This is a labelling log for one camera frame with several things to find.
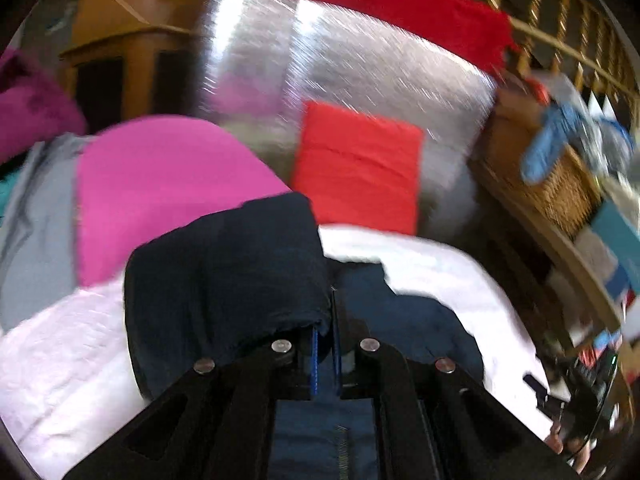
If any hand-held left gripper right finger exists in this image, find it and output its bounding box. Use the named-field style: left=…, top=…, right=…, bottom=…
left=330, top=287, right=581, bottom=480

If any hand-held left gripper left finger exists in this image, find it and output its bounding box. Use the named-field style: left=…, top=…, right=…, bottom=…
left=65, top=327, right=321, bottom=480

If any navy blue jacket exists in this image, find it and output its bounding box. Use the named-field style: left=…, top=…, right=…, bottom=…
left=124, top=192, right=485, bottom=480

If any teal box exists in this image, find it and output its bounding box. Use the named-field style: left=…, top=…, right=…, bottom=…
left=590, top=200, right=640, bottom=296

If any folded red cloth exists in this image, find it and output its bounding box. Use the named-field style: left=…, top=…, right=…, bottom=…
left=291, top=101, right=426, bottom=236

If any wicker basket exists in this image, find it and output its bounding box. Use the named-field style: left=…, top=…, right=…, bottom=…
left=470, top=90, right=606, bottom=238

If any pink cloth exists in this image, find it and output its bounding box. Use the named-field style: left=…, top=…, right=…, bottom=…
left=77, top=115, right=293, bottom=288

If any blue cloth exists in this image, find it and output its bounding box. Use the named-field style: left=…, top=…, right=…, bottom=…
left=520, top=105, right=636, bottom=186

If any white pink blanket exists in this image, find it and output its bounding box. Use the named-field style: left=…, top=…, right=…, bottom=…
left=0, top=225, right=551, bottom=471

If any silver foil mat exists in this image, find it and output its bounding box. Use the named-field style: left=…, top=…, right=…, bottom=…
left=197, top=0, right=501, bottom=241

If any grey cloth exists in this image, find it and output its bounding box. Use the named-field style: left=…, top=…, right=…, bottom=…
left=0, top=135, right=93, bottom=333

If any fuzzy red cloth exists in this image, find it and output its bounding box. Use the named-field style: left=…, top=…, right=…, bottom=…
left=277, top=0, right=516, bottom=78

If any wooden railing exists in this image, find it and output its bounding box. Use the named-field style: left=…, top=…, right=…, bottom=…
left=435, top=0, right=640, bottom=126

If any magenta cloth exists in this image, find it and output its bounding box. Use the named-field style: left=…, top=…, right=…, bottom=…
left=0, top=50, right=88, bottom=163

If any wooden cabinet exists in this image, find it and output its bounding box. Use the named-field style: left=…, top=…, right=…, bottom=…
left=57, top=0, right=241, bottom=133

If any curved wooden bed frame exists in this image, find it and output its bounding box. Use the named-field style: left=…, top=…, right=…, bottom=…
left=470, top=160, right=626, bottom=331

